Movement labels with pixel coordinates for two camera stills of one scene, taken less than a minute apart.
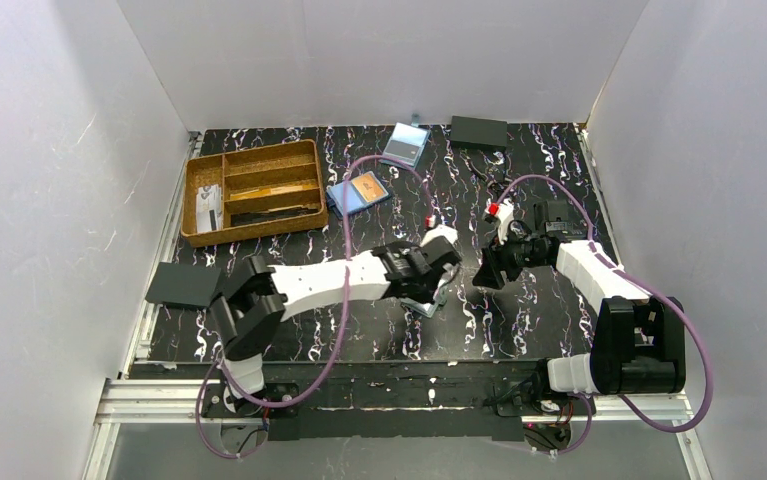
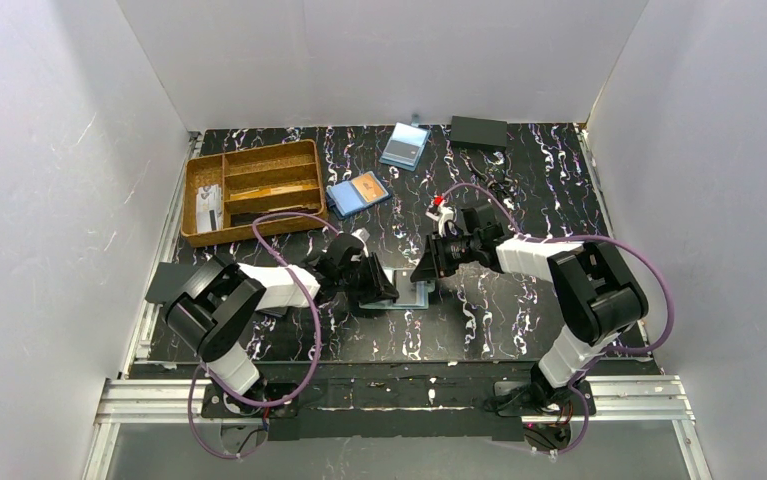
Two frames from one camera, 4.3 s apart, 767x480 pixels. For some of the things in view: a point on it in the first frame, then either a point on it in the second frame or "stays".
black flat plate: x=183 y=284 stays
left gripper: x=434 y=278 → x=370 y=279
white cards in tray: x=209 y=208 stays
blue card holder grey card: x=406 y=142 stays
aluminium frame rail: x=145 y=400 stays
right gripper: x=497 y=263 → x=436 y=255
